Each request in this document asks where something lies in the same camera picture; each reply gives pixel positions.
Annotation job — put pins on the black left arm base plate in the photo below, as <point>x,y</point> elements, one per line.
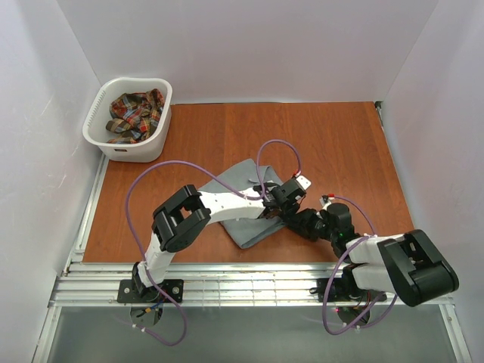
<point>129,293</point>

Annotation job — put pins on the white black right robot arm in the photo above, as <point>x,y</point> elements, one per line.
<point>406,265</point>

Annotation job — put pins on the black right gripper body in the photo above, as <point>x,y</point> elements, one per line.
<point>336,214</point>

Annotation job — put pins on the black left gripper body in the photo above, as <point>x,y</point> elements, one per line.
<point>276,209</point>

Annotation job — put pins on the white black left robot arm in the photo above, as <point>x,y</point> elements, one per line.
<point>178,222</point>

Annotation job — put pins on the aluminium rail frame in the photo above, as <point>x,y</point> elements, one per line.
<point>236,313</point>

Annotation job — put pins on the white plastic laundry basket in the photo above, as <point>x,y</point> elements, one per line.
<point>94,130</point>

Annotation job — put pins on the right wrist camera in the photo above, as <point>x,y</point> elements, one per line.
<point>325,201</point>

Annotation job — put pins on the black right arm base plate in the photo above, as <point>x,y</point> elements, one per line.
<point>342,291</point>

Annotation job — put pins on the grey long sleeve shirt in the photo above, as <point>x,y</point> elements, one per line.
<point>241,176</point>

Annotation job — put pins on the plaid long sleeve shirt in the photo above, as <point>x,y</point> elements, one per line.
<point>135,116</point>

